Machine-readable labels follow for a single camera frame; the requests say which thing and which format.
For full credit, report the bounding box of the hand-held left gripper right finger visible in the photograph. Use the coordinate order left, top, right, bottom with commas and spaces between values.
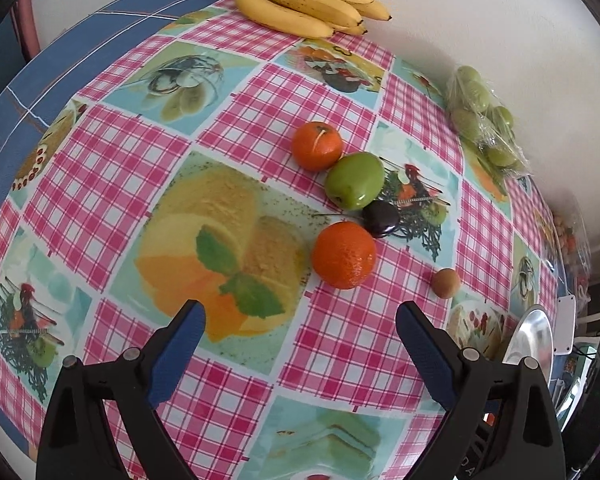
396, 301, 567, 480

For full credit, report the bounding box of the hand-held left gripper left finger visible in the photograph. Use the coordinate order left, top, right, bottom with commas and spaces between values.
35, 299, 207, 480

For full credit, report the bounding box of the brown longan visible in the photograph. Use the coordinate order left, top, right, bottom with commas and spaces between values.
432, 268, 462, 299

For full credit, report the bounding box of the round steel plate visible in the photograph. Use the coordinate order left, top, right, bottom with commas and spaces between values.
501, 304, 583, 431

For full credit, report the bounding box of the orange tangerine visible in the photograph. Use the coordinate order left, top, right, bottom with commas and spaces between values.
311, 221, 377, 290
292, 121, 344, 171

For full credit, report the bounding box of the dark cherry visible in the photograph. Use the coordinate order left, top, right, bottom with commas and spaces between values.
311, 201, 402, 239

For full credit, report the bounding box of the small green mango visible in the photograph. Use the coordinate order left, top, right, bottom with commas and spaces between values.
324, 152, 385, 211

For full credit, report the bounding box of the bag of green fruits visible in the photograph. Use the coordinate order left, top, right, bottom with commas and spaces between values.
445, 64, 533, 179

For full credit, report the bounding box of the white plastic card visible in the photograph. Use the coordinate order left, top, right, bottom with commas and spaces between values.
554, 294, 578, 356

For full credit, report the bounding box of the bag of brown nuts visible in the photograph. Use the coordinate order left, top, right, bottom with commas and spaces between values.
550, 200, 593, 286

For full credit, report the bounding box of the pink checkered printed tablecloth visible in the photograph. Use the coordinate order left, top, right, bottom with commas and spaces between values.
0, 0, 571, 480

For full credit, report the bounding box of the pink bar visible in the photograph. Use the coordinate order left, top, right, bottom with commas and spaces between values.
10, 0, 41, 61

